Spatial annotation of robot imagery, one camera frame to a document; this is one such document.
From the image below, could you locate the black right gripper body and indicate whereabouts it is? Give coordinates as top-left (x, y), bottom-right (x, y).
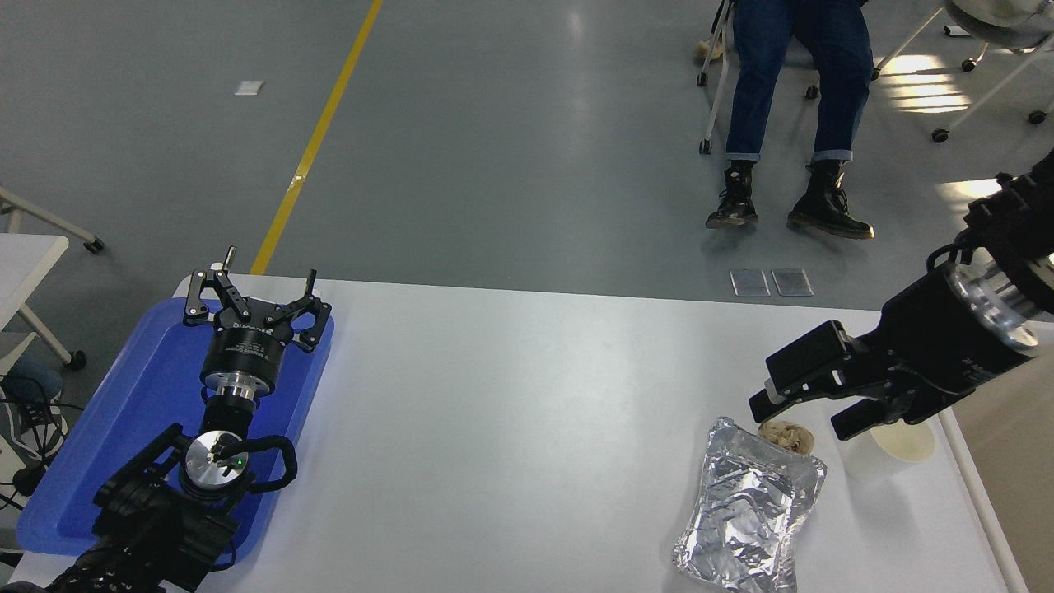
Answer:
top-left (873, 265), bottom-right (1035, 425)

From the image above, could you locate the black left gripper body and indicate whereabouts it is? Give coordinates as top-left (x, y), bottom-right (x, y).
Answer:
top-left (203, 298), bottom-right (289, 386)

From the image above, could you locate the white paper cup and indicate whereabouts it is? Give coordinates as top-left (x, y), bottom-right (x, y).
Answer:
top-left (838, 418), bottom-right (938, 483)

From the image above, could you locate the crumpled tan paper ball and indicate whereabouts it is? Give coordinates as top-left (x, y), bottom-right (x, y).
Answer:
top-left (758, 421), bottom-right (816, 456)

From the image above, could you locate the blue plastic tray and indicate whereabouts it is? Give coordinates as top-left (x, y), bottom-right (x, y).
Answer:
top-left (16, 296), bottom-right (336, 569)

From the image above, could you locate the large pale bin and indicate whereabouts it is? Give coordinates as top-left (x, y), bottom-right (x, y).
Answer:
top-left (939, 320), bottom-right (1054, 593)

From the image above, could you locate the crumpled silver foil tray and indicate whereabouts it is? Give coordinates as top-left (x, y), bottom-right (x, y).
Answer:
top-left (672, 416), bottom-right (828, 593)

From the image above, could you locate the grey-blue round item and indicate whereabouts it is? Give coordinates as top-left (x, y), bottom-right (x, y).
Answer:
top-left (0, 356), bottom-right (63, 404)

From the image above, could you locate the white side table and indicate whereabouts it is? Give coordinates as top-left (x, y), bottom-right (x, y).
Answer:
top-left (0, 233), bottom-right (88, 371)

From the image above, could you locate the seated person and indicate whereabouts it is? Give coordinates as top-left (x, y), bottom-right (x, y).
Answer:
top-left (706, 0), bottom-right (875, 240)

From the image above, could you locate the white wheeled chair grey seat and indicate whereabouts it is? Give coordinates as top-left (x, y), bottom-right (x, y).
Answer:
top-left (873, 0), bottom-right (1054, 143)

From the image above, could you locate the white wheeled frame leg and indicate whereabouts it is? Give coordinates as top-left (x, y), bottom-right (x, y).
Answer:
top-left (0, 185), bottom-right (106, 254)

